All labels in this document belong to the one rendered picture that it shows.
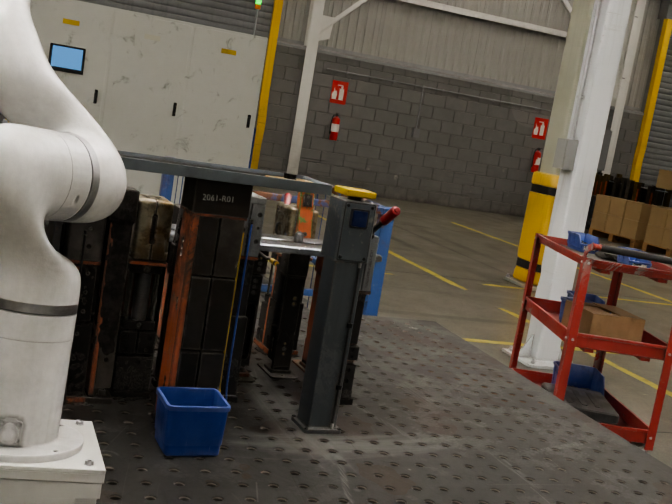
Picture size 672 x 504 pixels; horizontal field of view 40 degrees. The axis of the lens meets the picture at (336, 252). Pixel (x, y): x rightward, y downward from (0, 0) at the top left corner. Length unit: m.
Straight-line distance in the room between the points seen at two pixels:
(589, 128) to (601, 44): 0.49
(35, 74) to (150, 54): 8.40
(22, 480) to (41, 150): 0.42
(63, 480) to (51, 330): 0.19
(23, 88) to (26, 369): 0.38
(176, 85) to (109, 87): 0.68
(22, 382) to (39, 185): 0.26
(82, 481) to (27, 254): 0.30
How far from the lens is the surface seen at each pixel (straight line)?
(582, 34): 8.94
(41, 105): 1.32
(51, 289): 1.24
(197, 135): 9.81
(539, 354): 5.81
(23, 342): 1.25
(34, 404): 1.27
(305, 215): 2.15
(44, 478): 1.25
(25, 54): 1.33
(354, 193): 1.65
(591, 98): 5.70
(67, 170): 1.22
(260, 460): 1.58
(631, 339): 3.98
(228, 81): 9.85
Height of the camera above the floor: 1.28
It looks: 8 degrees down
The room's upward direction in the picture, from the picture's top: 10 degrees clockwise
